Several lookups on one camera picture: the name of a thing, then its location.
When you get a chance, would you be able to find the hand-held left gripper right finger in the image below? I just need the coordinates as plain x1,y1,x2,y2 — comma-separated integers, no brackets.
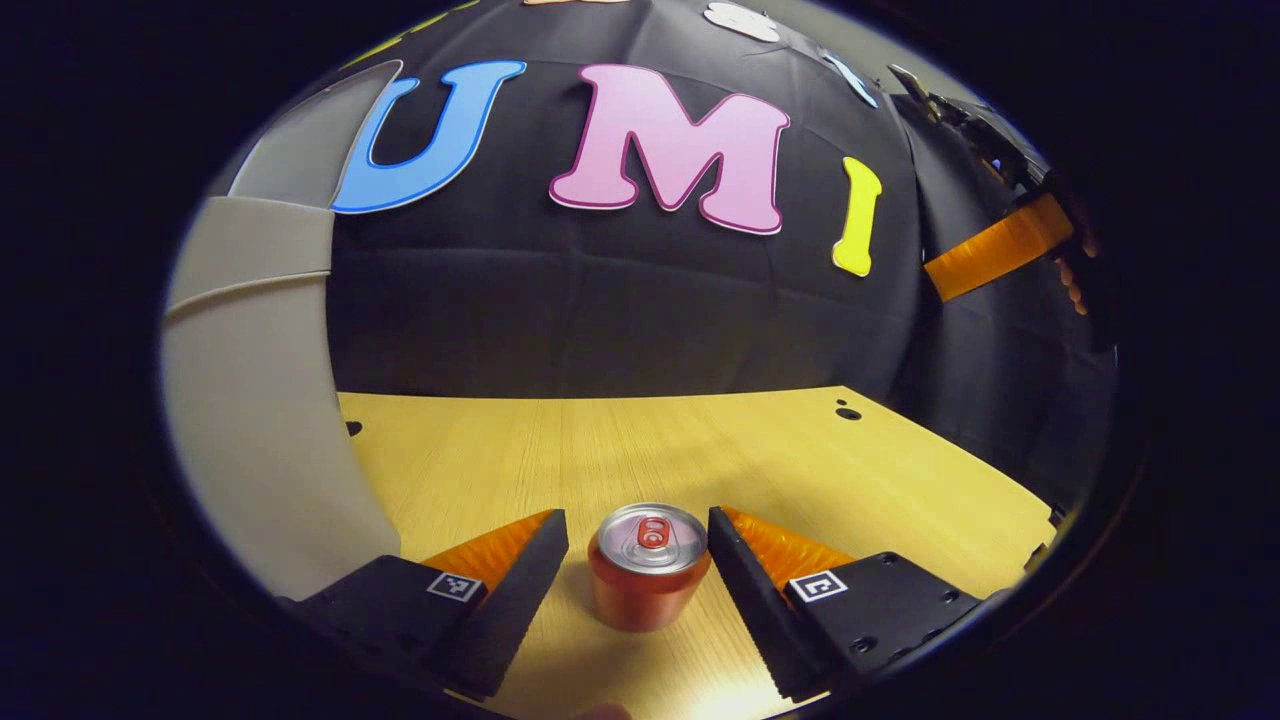
707,504,987,703

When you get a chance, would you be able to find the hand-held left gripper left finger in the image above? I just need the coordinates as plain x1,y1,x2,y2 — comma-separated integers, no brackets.
288,508,570,700

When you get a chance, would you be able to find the red pop can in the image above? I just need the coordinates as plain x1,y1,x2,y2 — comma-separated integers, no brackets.
586,501,714,634

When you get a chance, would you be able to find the white desktop garbage bin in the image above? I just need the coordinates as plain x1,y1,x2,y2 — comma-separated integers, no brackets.
160,58,404,601

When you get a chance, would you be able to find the wooden desktop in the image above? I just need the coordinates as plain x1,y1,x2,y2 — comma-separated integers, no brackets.
338,385,1059,720

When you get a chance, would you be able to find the black backdrop cloth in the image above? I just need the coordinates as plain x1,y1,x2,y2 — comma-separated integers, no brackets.
200,0,1121,501

